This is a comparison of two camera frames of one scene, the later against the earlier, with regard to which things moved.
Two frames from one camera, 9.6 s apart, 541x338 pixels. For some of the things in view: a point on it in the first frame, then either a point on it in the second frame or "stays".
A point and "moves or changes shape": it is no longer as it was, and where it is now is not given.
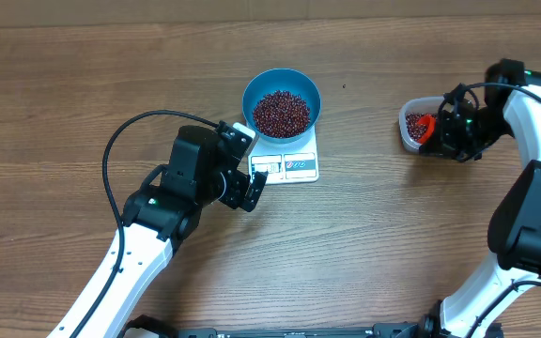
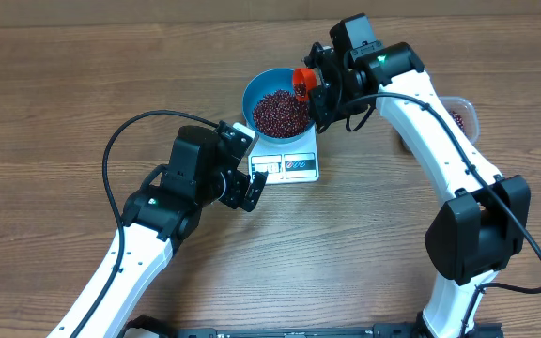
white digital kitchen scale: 287,162 stays
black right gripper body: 467,136 to 337,106
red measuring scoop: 430,120 moves or changes shape
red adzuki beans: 281,114 stays
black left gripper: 235,197 stays
